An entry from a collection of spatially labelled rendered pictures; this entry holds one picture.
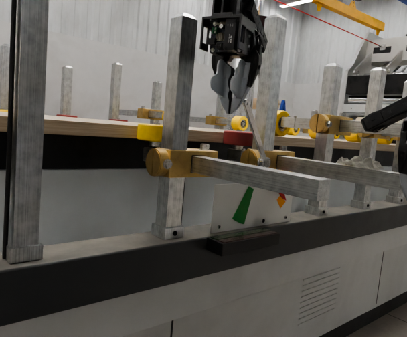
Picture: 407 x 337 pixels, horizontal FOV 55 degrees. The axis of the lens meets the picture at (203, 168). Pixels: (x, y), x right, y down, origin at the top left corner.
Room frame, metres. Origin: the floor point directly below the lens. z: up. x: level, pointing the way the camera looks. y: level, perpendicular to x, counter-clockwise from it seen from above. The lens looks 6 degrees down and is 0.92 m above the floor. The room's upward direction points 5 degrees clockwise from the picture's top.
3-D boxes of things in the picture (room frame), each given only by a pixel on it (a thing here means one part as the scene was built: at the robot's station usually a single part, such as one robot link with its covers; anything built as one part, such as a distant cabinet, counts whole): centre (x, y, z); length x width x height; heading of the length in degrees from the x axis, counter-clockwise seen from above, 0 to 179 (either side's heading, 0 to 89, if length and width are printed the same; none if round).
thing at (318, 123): (1.07, -0.33, 0.95); 0.13 x 0.06 x 0.05; 131
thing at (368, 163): (0.75, -0.30, 0.87); 0.09 x 0.07 x 0.02; 41
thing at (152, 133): (0.84, 0.11, 0.85); 0.08 x 0.08 x 0.11
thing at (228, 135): (1.00, -0.08, 0.85); 0.08 x 0.08 x 0.11
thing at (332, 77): (1.05, -0.32, 0.87); 0.03 x 0.03 x 0.48; 41
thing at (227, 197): (0.85, -0.12, 0.75); 0.26 x 0.01 x 0.10; 131
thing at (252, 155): (0.90, -0.14, 0.85); 0.13 x 0.06 x 0.05; 131
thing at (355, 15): (5.66, -1.87, 2.65); 1.70 x 0.09 x 0.32; 129
